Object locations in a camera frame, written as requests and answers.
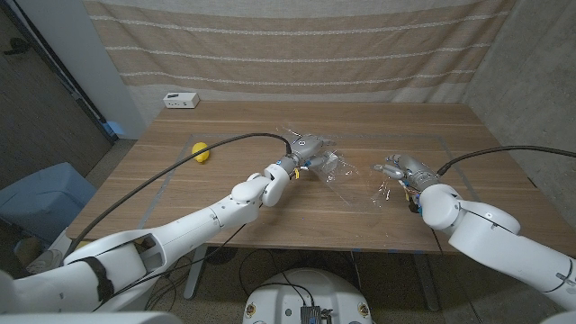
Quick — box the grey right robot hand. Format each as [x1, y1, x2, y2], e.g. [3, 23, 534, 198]
[372, 153, 442, 193]

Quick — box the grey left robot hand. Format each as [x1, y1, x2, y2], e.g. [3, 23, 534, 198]
[277, 133, 338, 177]

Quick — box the clear cellophane sheet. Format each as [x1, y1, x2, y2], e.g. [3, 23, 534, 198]
[281, 125, 395, 213]

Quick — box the yellow lemon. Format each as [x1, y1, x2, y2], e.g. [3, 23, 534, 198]
[191, 141, 212, 165]

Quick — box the beige striped backdrop cloth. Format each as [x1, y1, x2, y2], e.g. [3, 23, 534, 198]
[83, 0, 518, 104]

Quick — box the white power strip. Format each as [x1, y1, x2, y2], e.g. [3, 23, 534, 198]
[162, 92, 201, 110]

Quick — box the dark round grille disc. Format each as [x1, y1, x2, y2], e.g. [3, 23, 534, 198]
[206, 246, 239, 266]

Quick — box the white robot torso base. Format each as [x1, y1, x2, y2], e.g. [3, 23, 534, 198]
[242, 268, 374, 324]

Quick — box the grey electronics module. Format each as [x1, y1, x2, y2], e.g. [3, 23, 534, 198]
[300, 305, 334, 324]

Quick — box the small light blue object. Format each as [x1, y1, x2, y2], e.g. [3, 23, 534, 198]
[105, 120, 128, 139]

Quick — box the white floor mat yellow print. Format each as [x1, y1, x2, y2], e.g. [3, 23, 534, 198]
[42, 227, 80, 271]

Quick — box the blue-grey storage bin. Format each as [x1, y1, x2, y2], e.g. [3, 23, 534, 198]
[0, 161, 98, 244]

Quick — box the white robot chest plate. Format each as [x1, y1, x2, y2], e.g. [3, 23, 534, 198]
[0, 311, 184, 324]

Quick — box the white sneaker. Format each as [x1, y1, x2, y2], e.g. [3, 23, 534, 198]
[24, 248, 64, 276]

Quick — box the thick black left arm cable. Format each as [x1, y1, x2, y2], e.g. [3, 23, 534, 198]
[65, 131, 294, 260]

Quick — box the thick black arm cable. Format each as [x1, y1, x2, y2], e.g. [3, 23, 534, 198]
[436, 144, 576, 176]
[65, 131, 294, 260]

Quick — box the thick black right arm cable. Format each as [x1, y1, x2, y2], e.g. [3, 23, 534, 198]
[436, 144, 576, 176]

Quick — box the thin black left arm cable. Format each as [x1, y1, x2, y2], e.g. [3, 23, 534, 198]
[92, 222, 248, 312]

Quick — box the thin black torso cable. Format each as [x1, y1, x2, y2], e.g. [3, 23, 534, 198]
[238, 248, 316, 310]

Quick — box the black floor cable tangle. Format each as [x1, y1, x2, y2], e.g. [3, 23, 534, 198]
[144, 256, 211, 312]

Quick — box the black door frame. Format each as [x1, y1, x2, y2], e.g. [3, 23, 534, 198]
[0, 0, 119, 145]

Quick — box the black door handle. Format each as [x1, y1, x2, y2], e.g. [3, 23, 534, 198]
[3, 37, 32, 56]

